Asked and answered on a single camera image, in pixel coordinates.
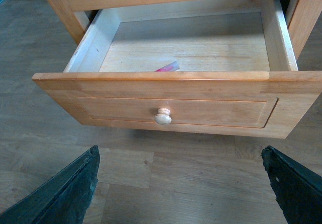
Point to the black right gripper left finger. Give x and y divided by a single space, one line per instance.
64 198

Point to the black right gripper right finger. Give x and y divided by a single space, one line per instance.
297 188

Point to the drawer round knob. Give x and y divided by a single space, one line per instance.
163 116

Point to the wooden drawer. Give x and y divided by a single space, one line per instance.
238 73

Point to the pink marker with clear cap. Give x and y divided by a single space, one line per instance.
174 66

